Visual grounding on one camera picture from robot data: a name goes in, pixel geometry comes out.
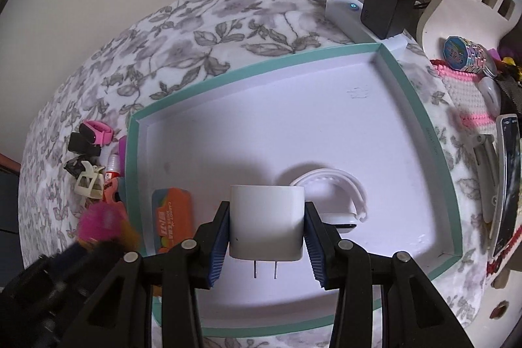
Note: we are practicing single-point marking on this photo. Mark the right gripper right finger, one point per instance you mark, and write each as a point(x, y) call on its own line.
point(321, 241)

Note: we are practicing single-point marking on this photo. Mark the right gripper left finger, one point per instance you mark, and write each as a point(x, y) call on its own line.
point(212, 240)

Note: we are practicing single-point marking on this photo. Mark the white usb wall charger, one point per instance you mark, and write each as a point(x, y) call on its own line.
point(266, 223)

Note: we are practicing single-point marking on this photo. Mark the pink smart watch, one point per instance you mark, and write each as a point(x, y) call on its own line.
point(96, 132)

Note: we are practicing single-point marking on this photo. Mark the orange card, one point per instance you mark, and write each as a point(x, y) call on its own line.
point(172, 218)

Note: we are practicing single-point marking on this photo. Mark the cream hair claw clip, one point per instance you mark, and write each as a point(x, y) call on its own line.
point(90, 182)

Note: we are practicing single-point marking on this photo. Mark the red white glue tube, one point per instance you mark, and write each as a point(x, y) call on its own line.
point(112, 169)

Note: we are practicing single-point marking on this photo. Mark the white box lid teal rim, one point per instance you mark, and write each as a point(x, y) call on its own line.
point(350, 108)

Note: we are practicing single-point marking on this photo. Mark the silver hair clip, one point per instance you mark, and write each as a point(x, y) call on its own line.
point(487, 165)

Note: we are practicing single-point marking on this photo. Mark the pink white knitted pouch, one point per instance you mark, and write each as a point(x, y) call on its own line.
point(466, 97)

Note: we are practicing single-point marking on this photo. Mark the black smartphone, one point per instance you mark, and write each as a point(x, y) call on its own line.
point(509, 179)

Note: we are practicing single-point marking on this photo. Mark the floral grey white blanket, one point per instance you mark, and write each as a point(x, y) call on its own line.
point(187, 42)

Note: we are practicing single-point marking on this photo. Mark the white round compact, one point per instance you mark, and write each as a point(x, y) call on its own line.
point(491, 95)

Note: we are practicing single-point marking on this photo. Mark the colourful metal wristwatch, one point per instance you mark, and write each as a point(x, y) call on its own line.
point(464, 55)

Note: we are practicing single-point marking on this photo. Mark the black power adapter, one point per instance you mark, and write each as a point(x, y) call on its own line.
point(386, 18)

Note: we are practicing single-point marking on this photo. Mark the white plastic basket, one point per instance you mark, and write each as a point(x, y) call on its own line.
point(485, 22)

